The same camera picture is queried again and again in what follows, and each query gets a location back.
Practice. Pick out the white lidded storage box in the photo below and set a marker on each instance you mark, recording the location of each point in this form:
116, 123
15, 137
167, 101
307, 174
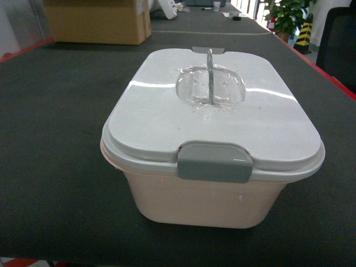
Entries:
220, 157

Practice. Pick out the brown cardboard box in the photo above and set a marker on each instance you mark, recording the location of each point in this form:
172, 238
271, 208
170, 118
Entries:
99, 22

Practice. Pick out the white paper cup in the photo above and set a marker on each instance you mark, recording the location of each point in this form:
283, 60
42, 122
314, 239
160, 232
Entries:
216, 6

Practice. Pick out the yellow black traffic cone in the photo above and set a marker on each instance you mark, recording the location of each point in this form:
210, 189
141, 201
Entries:
303, 40

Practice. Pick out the green potted plant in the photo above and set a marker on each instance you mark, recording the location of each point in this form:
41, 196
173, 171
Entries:
289, 15

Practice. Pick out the black office chair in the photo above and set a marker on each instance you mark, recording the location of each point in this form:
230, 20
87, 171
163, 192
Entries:
336, 54

